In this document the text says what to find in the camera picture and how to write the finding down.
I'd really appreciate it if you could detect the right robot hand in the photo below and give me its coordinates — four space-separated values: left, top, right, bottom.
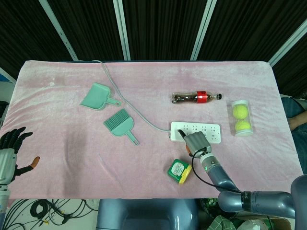
177 129 213 159

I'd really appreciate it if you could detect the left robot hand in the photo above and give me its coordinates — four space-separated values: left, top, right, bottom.
0 126 41 184

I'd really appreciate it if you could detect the white power strip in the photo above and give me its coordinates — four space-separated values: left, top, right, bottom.
167 121 222 144

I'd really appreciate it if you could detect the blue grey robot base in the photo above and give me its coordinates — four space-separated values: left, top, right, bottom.
96 198 200 230

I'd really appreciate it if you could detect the teal hand brush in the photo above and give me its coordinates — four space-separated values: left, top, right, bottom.
103 108 140 146

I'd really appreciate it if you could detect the green yellow gum container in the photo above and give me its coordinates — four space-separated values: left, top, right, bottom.
167 159 192 184

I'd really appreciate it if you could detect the cola bottle red label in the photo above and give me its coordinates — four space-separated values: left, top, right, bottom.
171 90 222 105

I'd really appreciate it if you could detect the clear tennis ball tube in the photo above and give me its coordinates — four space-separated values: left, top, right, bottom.
230 100 254 137

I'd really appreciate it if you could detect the pink tablecloth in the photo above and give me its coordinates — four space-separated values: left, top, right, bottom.
4 59 304 201

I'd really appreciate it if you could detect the green patterned bag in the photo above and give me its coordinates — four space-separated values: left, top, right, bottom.
201 197 274 230

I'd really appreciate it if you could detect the teal dustpan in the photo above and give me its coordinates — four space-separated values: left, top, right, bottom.
80 82 122 112

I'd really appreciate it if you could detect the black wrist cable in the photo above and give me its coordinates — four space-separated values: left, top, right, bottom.
191 148 241 193

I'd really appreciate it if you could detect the black cable bundle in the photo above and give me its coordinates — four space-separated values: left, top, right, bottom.
2 198 99 230

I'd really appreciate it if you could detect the grey power cable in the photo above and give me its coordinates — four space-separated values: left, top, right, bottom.
91 59 171 132

